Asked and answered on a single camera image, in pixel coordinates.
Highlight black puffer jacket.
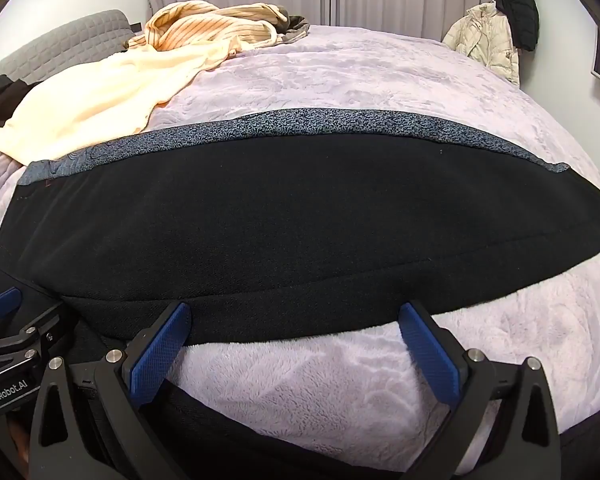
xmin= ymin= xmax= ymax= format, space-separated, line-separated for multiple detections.
xmin=492 ymin=0 xmax=539 ymax=52

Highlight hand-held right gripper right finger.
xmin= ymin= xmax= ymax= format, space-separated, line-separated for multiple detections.
xmin=399 ymin=301 xmax=563 ymax=480

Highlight cream striped shirt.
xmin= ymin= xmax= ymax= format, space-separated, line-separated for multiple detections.
xmin=144 ymin=2 xmax=281 ymax=56

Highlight black pants with patterned lining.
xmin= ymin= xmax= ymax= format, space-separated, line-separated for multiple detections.
xmin=0 ymin=109 xmax=600 ymax=361

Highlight black cloth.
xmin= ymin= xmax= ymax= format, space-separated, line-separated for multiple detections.
xmin=0 ymin=74 xmax=43 ymax=133

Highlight lavender fleece blanket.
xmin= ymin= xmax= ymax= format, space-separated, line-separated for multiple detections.
xmin=0 ymin=24 xmax=600 ymax=476

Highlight white puffer jacket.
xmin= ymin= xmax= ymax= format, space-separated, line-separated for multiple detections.
xmin=441 ymin=2 xmax=521 ymax=86

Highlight grey garment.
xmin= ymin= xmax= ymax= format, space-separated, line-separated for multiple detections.
xmin=275 ymin=7 xmax=312 ymax=43

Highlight cream fleece blanket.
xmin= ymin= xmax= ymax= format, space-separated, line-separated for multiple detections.
xmin=0 ymin=40 xmax=236 ymax=165

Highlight grey quilted headboard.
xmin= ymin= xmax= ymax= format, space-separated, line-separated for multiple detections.
xmin=0 ymin=9 xmax=136 ymax=91

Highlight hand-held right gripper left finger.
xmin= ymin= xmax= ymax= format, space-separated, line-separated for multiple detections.
xmin=27 ymin=302 xmax=192 ymax=480

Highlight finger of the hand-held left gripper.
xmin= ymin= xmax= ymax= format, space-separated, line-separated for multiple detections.
xmin=0 ymin=302 xmax=78 ymax=362
xmin=0 ymin=287 xmax=22 ymax=328

